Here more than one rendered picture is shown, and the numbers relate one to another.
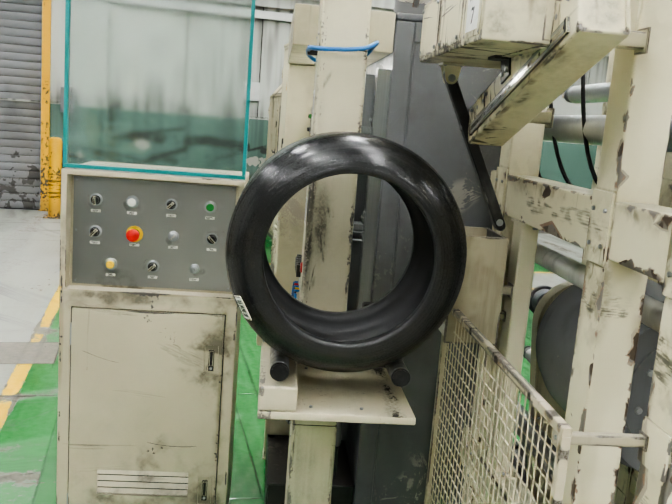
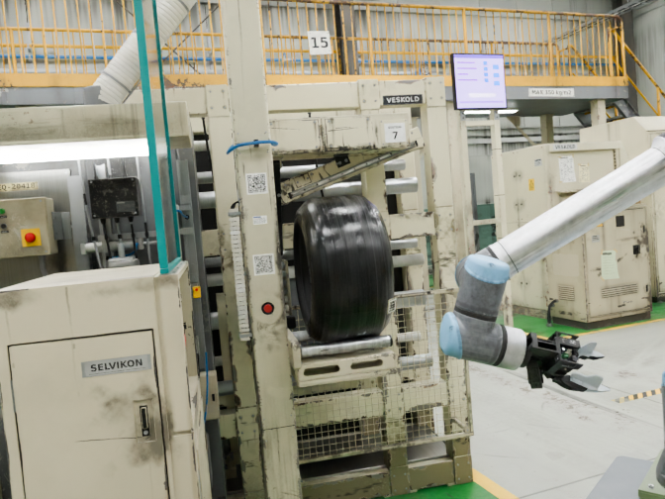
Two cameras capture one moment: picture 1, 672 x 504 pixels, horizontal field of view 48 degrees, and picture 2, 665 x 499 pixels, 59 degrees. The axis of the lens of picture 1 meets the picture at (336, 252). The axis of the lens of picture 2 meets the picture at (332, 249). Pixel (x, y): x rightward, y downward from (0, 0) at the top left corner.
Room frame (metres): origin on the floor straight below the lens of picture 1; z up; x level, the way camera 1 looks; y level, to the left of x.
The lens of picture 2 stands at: (2.07, 2.21, 1.36)
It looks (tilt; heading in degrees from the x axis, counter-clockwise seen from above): 3 degrees down; 264
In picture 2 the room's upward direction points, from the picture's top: 5 degrees counter-clockwise
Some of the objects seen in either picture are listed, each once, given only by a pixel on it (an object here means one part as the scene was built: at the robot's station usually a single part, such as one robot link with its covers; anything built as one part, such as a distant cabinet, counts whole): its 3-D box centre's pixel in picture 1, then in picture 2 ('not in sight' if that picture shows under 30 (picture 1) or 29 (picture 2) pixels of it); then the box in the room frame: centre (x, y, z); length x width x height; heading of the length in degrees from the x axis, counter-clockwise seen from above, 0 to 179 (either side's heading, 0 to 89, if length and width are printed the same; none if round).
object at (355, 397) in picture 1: (331, 390); (337, 365); (1.85, -0.02, 0.80); 0.37 x 0.36 x 0.02; 95
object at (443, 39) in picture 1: (500, 24); (334, 138); (1.75, -0.32, 1.71); 0.61 x 0.25 x 0.15; 5
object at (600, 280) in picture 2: not in sight; (598, 264); (-1.46, -3.81, 0.62); 0.91 x 0.58 x 1.25; 14
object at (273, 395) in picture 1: (277, 373); (344, 363); (1.84, 0.12, 0.83); 0.36 x 0.09 x 0.06; 5
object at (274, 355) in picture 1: (279, 349); (344, 346); (1.83, 0.12, 0.90); 0.35 x 0.05 x 0.05; 5
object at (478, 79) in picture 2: not in sight; (479, 81); (-0.14, -3.52, 2.60); 0.60 x 0.05 x 0.55; 14
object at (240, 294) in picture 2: not in sight; (239, 274); (2.19, 0.06, 1.19); 0.05 x 0.04 x 0.48; 95
